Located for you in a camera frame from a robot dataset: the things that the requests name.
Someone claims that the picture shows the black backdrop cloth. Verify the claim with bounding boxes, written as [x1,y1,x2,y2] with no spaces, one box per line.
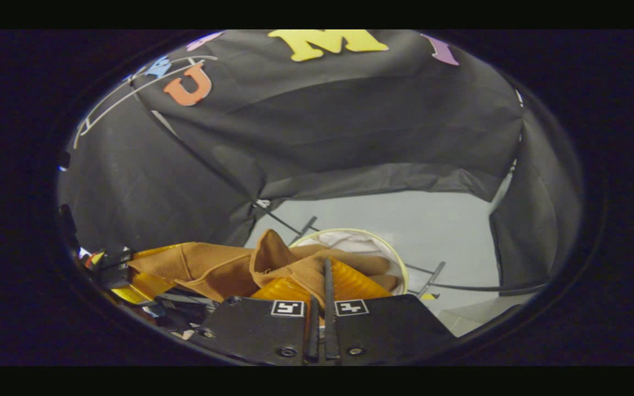
[57,30,584,287]

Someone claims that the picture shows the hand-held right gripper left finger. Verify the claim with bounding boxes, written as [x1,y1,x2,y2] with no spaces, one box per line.
[189,277,319,366]

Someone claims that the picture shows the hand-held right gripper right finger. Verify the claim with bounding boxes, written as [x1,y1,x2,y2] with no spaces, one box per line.
[324,257,456,365]

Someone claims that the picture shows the black clothes rack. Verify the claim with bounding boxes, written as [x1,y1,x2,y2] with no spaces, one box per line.
[252,199,548,299]

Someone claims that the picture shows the brown shirt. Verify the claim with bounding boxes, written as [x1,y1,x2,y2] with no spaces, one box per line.
[127,228,406,304]

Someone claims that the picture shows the white laundry hamper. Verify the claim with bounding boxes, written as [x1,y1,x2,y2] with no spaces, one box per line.
[288,228,409,298]

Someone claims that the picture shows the white wire hanger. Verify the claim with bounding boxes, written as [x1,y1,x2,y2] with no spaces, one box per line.
[72,54,220,150]

